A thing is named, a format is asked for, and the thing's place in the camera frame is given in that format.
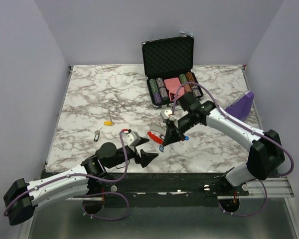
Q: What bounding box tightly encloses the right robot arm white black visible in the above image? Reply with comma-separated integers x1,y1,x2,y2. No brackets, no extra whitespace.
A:
160,92,285,195

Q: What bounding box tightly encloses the yellow key tag with key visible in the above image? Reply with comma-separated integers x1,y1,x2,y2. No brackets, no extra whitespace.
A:
103,117,115,126

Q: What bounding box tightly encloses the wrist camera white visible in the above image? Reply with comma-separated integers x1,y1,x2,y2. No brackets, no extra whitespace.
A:
160,109,176,123
124,131,141,147

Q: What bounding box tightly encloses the pink playing card deck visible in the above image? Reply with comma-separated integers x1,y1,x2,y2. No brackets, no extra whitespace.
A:
164,77,185,98

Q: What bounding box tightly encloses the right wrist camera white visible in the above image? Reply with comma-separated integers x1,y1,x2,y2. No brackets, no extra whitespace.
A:
160,109,176,123

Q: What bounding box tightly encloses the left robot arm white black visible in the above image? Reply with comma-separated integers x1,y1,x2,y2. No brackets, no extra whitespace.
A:
3,133,158,226

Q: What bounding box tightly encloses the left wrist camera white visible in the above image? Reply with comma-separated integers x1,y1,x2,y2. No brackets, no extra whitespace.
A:
124,131,141,147

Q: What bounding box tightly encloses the red-handled metal keyring tool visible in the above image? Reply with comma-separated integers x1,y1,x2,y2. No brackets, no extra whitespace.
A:
147,124,166,145

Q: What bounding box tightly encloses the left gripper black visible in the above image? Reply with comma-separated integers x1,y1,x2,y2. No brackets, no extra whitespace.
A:
107,137,158,169

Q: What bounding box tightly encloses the black mounting rail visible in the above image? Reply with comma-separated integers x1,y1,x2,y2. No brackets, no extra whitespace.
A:
82,173,249,212

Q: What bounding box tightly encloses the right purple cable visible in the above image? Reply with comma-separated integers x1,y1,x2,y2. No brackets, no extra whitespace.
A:
171,83,295,217

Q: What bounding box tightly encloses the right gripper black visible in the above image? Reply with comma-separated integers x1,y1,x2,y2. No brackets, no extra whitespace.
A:
162,112,194,146

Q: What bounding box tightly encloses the purple box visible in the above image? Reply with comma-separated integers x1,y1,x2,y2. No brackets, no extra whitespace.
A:
225,91,255,121

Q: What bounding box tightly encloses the black poker chip case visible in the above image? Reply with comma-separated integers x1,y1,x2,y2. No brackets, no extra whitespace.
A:
142,35,194,109

